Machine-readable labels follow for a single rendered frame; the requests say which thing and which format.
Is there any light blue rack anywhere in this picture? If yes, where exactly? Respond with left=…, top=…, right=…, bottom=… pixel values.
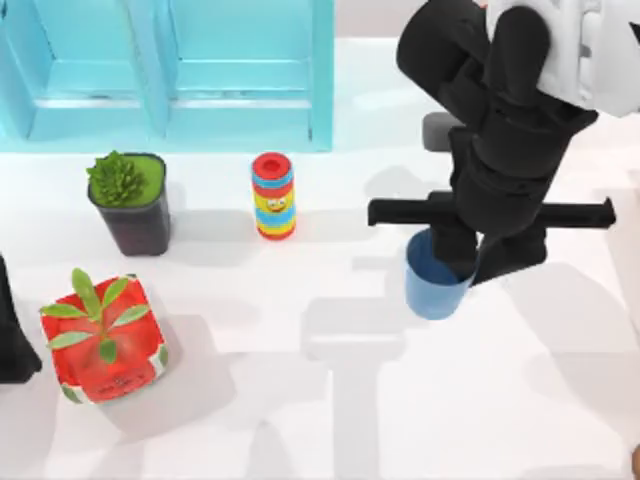
left=0, top=0, right=334, bottom=154

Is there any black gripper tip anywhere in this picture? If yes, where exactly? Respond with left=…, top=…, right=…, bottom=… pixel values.
left=0, top=254, right=43, bottom=386

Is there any stack of coloured rings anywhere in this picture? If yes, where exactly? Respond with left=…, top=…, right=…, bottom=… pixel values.
left=250, top=151, right=296, bottom=242

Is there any blue cup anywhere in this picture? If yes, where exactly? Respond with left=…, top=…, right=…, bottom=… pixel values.
left=404, top=228, right=482, bottom=322

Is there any red pot with green plant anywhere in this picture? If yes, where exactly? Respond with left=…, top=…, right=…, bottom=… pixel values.
left=39, top=267, right=170, bottom=405

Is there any black pot with green plant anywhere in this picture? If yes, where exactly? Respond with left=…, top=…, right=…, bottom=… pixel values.
left=85, top=150, right=172, bottom=258

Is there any grey rounded box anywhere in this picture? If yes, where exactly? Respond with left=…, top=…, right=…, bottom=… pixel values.
left=421, top=111, right=457, bottom=152

